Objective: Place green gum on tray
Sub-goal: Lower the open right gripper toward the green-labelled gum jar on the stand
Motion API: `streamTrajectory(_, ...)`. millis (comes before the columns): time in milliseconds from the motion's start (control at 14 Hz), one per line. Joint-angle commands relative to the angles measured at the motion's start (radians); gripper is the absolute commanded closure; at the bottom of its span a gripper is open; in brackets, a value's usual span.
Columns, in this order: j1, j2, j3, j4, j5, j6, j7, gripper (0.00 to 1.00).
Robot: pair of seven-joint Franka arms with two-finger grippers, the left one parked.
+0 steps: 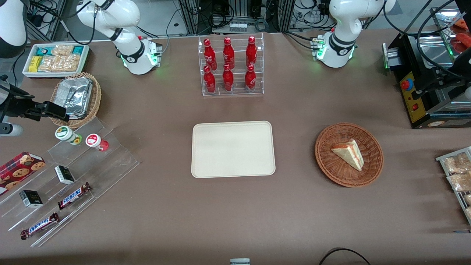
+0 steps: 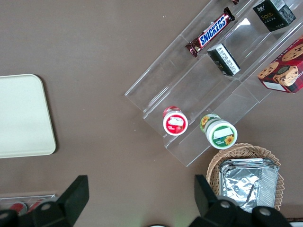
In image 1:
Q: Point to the red plaid cookie box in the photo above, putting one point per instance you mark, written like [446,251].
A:
[20,169]

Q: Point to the small black box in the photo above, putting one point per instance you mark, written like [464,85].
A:
[31,198]
[64,175]

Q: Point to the black machine with red button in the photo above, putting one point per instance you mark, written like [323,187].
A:
[415,106]

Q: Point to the silver foil tray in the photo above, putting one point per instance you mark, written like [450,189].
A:
[75,94]

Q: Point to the red cola bottle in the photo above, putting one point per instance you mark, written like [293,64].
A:
[209,53]
[251,51]
[250,79]
[209,81]
[228,53]
[228,79]

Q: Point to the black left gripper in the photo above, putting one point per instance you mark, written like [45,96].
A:
[464,62]

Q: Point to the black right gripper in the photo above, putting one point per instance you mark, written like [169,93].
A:
[18,105]

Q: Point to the white power strip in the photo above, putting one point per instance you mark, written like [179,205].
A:
[238,26]

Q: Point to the red food item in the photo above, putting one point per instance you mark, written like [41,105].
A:
[463,42]

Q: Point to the beige plastic tray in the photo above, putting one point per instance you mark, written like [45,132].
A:
[233,149]

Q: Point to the light tan wicker basket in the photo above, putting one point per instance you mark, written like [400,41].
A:
[96,95]

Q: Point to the clear acrylic stepped display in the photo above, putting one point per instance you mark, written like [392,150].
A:
[106,165]

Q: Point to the grey device edge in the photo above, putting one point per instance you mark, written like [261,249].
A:
[240,261]

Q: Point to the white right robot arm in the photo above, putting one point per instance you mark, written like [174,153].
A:
[129,55]

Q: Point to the Snickers chocolate bar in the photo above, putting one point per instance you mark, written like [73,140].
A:
[73,195]
[39,225]

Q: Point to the brown round wicker basket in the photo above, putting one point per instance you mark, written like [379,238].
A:
[331,169]

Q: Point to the wrapped sandwich wedge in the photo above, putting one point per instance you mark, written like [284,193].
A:
[349,152]

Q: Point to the white snack bin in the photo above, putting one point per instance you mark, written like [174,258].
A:
[85,60]

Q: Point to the clear bag of crackers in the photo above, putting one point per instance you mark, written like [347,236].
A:
[60,63]

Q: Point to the green-lidded yogurt cup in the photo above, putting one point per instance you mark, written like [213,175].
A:
[67,134]

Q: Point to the clear bag of snacks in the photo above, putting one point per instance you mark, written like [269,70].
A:
[458,163]
[461,182]

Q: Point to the clear acrylic bottle rack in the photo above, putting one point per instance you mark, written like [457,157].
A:
[237,92]

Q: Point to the teal snack packet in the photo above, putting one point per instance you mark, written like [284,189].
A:
[44,50]

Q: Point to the red-lidded yogurt cup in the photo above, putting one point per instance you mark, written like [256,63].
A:
[96,141]

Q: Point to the yellow snack packet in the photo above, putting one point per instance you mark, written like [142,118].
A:
[35,64]

